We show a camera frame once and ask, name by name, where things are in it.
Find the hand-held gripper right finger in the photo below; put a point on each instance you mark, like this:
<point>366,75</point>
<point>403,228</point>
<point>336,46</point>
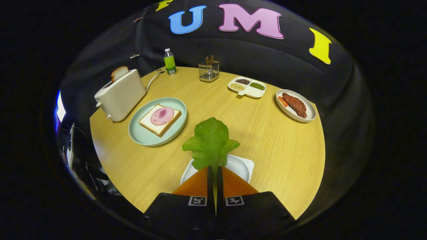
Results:
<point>220,186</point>

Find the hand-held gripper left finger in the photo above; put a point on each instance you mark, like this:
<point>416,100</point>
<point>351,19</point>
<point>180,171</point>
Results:
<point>210,186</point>

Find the green lettuce leaf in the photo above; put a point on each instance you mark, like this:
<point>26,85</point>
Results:
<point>210,140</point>

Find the brown toast slice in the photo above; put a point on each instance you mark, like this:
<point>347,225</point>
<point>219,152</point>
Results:
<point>119,72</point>

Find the white square plate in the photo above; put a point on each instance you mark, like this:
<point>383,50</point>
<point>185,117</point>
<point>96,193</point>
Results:
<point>238,166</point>

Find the pink ham slice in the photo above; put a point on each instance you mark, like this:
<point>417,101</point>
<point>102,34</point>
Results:
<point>162,116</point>

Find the mint green plate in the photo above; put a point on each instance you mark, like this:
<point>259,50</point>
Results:
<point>143,133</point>

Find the white bread slice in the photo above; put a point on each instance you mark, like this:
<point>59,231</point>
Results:
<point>150,125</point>

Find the white divided dish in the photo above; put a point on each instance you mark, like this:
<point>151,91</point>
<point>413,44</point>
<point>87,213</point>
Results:
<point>253,92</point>

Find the pile of yellow beans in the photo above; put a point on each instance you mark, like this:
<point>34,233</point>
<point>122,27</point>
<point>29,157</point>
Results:
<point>237,87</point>

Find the orange carrot piece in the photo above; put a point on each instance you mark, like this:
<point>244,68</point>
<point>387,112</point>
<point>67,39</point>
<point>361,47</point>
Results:
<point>283,101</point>

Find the pile of green beans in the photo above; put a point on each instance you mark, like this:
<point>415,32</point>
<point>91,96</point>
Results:
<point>257,86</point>

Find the pile of dark beans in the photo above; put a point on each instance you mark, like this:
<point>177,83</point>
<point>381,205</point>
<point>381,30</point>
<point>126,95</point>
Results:
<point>243,81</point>

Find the brown meat steak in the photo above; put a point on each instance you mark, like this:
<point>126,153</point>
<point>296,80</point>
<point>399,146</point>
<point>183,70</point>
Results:
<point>295,104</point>

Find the round white plate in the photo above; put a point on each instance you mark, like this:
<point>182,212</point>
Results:
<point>308,111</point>

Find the white toaster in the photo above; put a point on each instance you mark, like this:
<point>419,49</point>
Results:
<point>120,96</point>

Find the green label drink bottle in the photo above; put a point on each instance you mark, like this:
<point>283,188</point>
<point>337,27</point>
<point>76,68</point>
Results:
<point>169,63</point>

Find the pink cloth clip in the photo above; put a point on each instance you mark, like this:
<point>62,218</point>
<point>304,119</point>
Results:
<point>138,19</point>

